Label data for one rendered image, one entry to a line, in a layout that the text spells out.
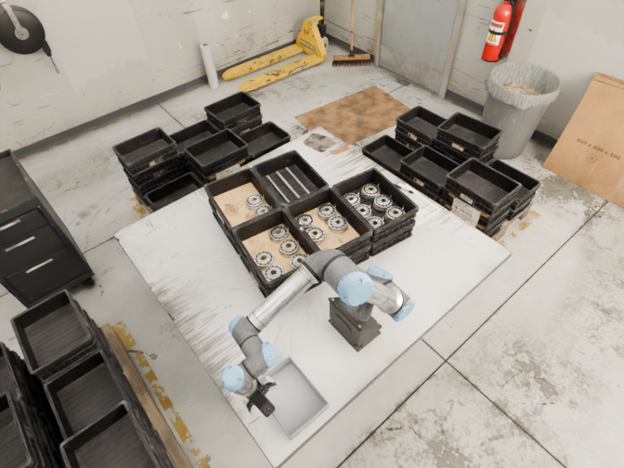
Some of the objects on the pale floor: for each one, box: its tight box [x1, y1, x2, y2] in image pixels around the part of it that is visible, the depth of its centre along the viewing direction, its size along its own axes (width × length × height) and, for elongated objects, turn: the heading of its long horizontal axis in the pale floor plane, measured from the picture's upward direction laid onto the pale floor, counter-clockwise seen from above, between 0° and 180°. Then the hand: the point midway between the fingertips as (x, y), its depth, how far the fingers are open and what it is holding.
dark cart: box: [0, 149, 95, 309], centre depth 274 cm, size 60×45×90 cm
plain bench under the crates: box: [113, 126, 513, 468], centre depth 256 cm, size 160×160×70 cm
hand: (267, 400), depth 158 cm, fingers open, 14 cm apart
